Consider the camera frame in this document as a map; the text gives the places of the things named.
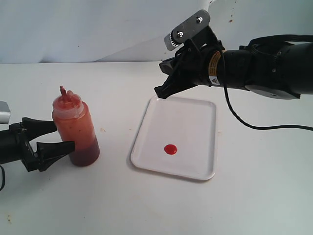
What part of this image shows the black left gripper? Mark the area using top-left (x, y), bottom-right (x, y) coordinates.
top-left (9, 117), bottom-right (75, 172)

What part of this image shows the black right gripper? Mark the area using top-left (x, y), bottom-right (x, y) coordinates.
top-left (154, 46), bottom-right (215, 99)

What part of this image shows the red sauce squeeze bottle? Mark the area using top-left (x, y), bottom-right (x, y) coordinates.
top-left (52, 86), bottom-right (100, 166)

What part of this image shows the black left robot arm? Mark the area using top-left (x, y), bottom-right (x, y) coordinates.
top-left (0, 117), bottom-right (75, 172)

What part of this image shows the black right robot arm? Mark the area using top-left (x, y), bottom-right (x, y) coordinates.
top-left (155, 35), bottom-right (313, 100)

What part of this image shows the white rectangular tray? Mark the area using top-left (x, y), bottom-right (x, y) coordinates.
top-left (130, 96), bottom-right (217, 181)

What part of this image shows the red sauce blob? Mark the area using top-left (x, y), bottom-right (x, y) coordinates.
top-left (164, 144), bottom-right (178, 155)

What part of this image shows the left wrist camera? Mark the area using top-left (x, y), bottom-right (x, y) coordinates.
top-left (0, 101), bottom-right (11, 124)

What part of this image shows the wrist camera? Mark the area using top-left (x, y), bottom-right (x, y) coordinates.
top-left (164, 9), bottom-right (218, 51)
top-left (0, 101), bottom-right (11, 124)

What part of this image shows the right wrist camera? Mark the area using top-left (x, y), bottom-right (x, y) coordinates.
top-left (164, 9), bottom-right (218, 51)

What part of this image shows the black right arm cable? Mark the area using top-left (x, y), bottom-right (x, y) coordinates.
top-left (220, 34), bottom-right (313, 131)

